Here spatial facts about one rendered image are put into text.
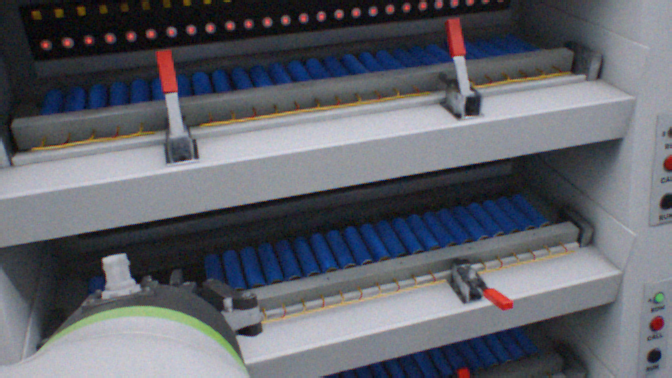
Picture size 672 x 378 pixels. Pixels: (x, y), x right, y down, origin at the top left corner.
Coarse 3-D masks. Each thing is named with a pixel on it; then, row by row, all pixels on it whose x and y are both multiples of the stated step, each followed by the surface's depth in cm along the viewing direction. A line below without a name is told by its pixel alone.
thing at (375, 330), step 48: (336, 192) 70; (384, 192) 72; (528, 192) 77; (576, 192) 68; (96, 240) 64; (144, 240) 65; (576, 240) 67; (624, 240) 62; (48, 288) 59; (432, 288) 62; (528, 288) 61; (576, 288) 62; (48, 336) 53; (240, 336) 56; (288, 336) 56; (336, 336) 56; (384, 336) 57; (432, 336) 59
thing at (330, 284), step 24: (480, 240) 65; (504, 240) 64; (528, 240) 64; (552, 240) 66; (384, 264) 61; (408, 264) 61; (432, 264) 62; (264, 288) 58; (288, 288) 58; (312, 288) 58; (336, 288) 59; (360, 288) 60; (408, 288) 60; (264, 312) 57
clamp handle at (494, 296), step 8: (472, 272) 59; (472, 280) 59; (480, 288) 57; (488, 288) 57; (488, 296) 55; (496, 296) 54; (504, 296) 54; (496, 304) 54; (504, 304) 53; (512, 304) 53
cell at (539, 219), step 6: (516, 198) 72; (522, 198) 72; (516, 204) 72; (522, 204) 71; (528, 204) 71; (522, 210) 71; (528, 210) 70; (534, 210) 70; (528, 216) 70; (534, 216) 69; (540, 216) 69; (534, 222) 69; (540, 222) 68; (546, 222) 68
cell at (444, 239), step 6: (426, 216) 70; (432, 216) 69; (426, 222) 69; (432, 222) 68; (438, 222) 68; (432, 228) 68; (438, 228) 67; (444, 228) 67; (432, 234) 68; (438, 234) 67; (444, 234) 66; (450, 234) 67; (438, 240) 66; (444, 240) 66; (450, 240) 65; (444, 246) 65
